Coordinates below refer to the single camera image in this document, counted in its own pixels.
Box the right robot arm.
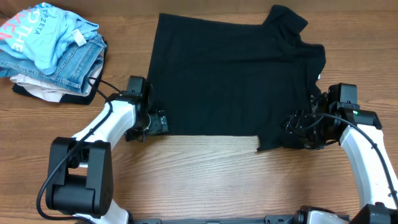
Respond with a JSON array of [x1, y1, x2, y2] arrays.
[[285, 83, 397, 224]]

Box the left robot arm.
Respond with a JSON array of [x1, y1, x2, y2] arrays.
[[36, 76, 168, 223]]

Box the folded blue jeans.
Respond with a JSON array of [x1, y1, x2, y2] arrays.
[[1, 34, 107, 102]]

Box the folded black garment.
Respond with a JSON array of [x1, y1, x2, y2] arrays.
[[10, 35, 107, 105]]

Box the light blue printed t-shirt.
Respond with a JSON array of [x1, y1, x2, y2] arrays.
[[1, 2, 99, 74]]

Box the folded beige garment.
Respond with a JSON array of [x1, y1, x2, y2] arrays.
[[1, 50, 106, 105]]

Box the black t-shirt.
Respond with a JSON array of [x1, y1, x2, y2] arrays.
[[147, 5, 326, 150]]

